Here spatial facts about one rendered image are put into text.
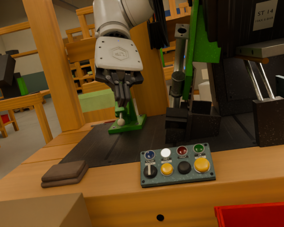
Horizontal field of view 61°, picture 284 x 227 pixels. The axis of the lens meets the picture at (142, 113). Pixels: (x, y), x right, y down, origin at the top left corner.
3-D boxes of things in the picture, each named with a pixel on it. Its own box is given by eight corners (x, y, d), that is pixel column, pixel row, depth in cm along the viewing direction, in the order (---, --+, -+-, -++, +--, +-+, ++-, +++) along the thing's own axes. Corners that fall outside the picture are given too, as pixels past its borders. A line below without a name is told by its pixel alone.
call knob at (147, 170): (157, 177, 49) (155, 174, 48) (144, 178, 49) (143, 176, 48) (156, 165, 50) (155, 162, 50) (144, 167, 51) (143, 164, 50)
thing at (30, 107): (32, 109, 858) (28, 97, 847) (11, 114, 864) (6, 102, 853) (46, 102, 974) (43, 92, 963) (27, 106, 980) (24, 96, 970)
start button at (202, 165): (210, 171, 47) (210, 169, 46) (195, 173, 47) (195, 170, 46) (208, 158, 49) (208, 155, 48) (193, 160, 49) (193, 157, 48)
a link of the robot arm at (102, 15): (138, 39, 61) (107, 53, 64) (130, 8, 68) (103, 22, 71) (123, 13, 55) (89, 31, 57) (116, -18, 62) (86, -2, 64)
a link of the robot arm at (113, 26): (96, 19, 55) (97, 27, 53) (133, 24, 57) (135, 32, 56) (92, 47, 61) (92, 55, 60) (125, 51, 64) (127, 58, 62)
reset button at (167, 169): (173, 174, 48) (172, 172, 47) (161, 176, 49) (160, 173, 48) (172, 164, 50) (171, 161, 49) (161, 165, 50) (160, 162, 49)
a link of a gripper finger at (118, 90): (105, 72, 50) (108, 98, 46) (121, 73, 51) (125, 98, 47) (103, 82, 52) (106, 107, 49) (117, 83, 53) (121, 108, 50)
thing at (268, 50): (361, 46, 41) (361, 28, 41) (262, 65, 44) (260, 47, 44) (273, 45, 79) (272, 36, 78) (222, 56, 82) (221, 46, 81)
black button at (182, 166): (191, 172, 48) (190, 170, 47) (179, 174, 48) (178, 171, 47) (189, 161, 49) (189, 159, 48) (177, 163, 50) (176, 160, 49)
